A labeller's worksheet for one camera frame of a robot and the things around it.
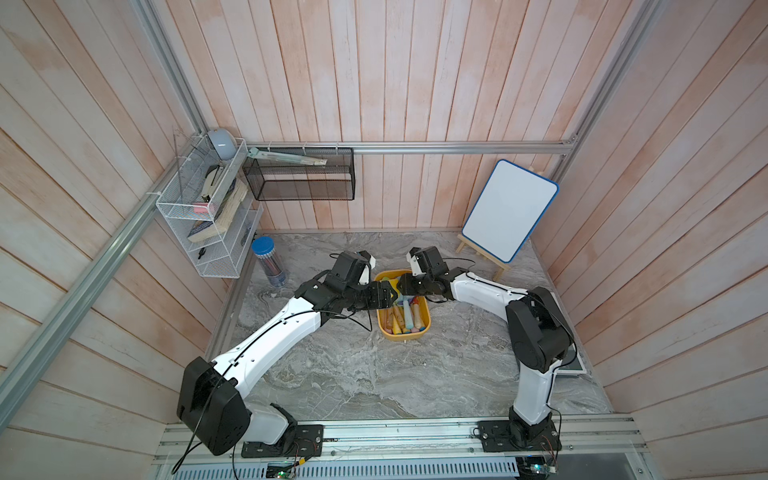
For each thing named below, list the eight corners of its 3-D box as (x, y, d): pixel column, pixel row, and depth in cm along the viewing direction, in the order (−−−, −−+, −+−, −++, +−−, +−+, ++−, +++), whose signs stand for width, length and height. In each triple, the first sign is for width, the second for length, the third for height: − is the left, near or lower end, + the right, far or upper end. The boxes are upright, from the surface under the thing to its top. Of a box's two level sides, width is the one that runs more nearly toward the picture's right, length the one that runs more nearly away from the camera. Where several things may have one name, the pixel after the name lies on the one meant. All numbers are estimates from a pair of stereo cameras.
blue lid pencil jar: (266, 287, 105) (248, 254, 90) (271, 270, 110) (255, 236, 95) (285, 287, 105) (271, 254, 91) (289, 270, 110) (276, 236, 95)
